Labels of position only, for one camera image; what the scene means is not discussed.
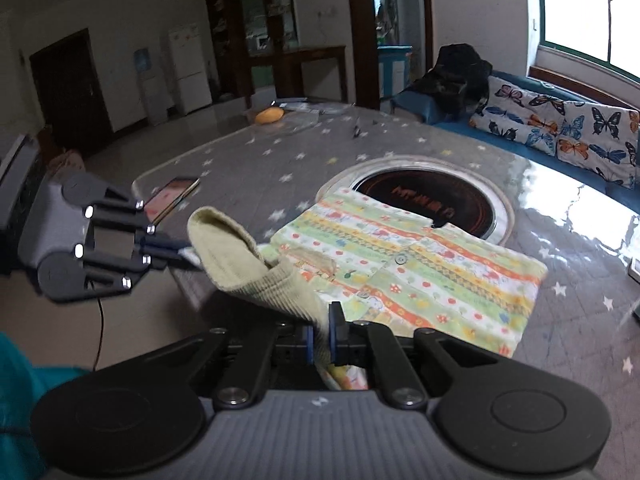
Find blue small cabinet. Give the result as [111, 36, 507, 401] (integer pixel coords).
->
[377, 45, 413, 98]

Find dark wooden display cabinet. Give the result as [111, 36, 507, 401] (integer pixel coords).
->
[205, 0, 301, 106]

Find hanging clothes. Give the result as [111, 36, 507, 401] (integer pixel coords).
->
[377, 2, 396, 41]

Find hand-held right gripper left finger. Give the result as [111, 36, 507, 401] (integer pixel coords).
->
[94, 323, 318, 411]

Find wooden side table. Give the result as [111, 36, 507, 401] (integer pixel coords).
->
[250, 45, 348, 108]

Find smartphone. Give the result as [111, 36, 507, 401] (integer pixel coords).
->
[145, 176, 201, 226]

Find patterned children's shirt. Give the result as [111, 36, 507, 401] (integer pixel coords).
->
[187, 187, 548, 391]

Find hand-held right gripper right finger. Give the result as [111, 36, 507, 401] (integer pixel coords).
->
[327, 301, 532, 409]

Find green framed window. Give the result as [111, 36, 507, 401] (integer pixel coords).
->
[537, 0, 640, 81]

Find grey star quilted table cover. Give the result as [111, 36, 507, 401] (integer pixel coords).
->
[132, 102, 640, 401]

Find dark wooden door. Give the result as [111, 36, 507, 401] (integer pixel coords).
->
[29, 28, 113, 158]

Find round black induction cooker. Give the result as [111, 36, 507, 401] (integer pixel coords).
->
[345, 162, 506, 241]

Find dark wooden door frame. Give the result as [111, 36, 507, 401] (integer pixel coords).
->
[346, 0, 433, 111]

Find thin brown cable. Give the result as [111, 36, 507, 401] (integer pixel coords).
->
[94, 297, 107, 372]

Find white refrigerator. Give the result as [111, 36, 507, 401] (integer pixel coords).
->
[167, 22, 213, 113]

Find clear plastic tray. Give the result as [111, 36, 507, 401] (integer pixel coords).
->
[245, 100, 351, 132]

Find water dispenser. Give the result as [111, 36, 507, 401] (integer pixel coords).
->
[132, 47, 168, 126]

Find black backpack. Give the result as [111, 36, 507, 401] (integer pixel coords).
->
[417, 44, 493, 116]

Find grey ribbed panel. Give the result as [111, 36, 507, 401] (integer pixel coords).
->
[0, 132, 43, 276]

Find butterfly print pillow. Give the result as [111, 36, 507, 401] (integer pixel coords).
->
[469, 75, 640, 191]

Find person's teal sweater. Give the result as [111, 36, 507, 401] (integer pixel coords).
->
[0, 332, 88, 480]

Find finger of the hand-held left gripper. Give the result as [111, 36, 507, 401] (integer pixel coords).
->
[85, 185, 193, 253]
[72, 244, 203, 292]

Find blue sofa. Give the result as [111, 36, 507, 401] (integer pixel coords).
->
[390, 70, 640, 201]

